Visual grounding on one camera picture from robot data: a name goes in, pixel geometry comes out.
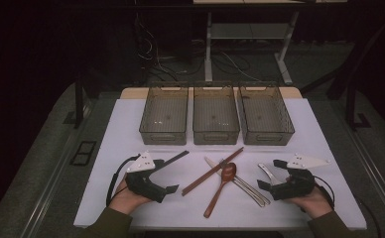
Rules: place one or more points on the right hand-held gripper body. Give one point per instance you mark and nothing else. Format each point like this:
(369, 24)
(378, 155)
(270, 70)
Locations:
(296, 188)

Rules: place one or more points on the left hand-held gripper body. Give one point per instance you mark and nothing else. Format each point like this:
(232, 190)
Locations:
(144, 186)

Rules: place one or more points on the silver metal fork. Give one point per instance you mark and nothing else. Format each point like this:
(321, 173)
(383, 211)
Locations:
(260, 195)

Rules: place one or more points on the silver metal spoon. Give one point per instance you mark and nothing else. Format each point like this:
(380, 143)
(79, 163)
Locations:
(269, 173)

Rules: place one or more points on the brown wooden spoon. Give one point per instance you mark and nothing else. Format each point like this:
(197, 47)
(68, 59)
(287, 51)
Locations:
(228, 172)

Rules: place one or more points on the silver metal knife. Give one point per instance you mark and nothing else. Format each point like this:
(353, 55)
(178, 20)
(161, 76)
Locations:
(210, 162)

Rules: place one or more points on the smoky transparent plastic bin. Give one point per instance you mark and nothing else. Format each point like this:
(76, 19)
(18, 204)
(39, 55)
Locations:
(164, 112)
(265, 112)
(215, 112)

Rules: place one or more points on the person's left hand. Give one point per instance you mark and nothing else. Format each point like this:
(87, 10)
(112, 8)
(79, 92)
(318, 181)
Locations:
(127, 200)

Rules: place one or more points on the person's right hand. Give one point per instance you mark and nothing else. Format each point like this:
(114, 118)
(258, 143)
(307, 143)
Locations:
(314, 203)

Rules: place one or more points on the white table cover board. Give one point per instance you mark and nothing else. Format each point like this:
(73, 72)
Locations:
(180, 211)

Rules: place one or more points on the black upright stand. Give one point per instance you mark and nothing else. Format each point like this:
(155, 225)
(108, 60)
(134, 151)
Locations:
(350, 105)
(78, 102)

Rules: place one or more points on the black slanted stand leg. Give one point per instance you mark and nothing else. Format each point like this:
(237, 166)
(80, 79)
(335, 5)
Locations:
(357, 62)

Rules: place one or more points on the white metal desk frame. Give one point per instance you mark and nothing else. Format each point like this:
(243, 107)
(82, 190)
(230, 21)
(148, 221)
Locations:
(208, 49)

